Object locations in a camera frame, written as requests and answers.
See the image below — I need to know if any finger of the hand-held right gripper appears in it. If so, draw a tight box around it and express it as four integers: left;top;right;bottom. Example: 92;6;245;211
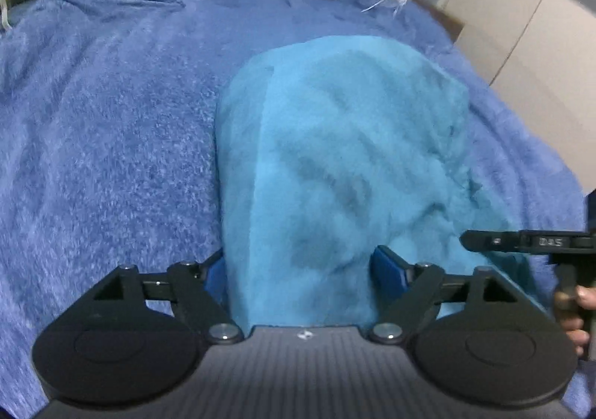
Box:
459;229;523;255

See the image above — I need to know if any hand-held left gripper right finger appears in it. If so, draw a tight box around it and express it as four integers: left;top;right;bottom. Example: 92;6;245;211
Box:
370;245;548;346

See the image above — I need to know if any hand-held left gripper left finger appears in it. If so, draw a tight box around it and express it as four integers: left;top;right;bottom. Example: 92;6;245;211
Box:
93;249;244;346

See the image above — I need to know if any teal shirt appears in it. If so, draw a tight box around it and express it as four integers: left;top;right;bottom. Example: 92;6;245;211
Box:
215;35;552;329

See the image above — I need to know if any person's right hand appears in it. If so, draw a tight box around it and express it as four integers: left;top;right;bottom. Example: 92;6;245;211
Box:
560;285;596;359

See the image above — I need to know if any blue fleece blanket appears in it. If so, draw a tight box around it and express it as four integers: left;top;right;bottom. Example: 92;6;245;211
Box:
0;0;594;419

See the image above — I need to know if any white wardrobe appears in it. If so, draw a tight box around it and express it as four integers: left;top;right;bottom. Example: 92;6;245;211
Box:
442;0;596;199

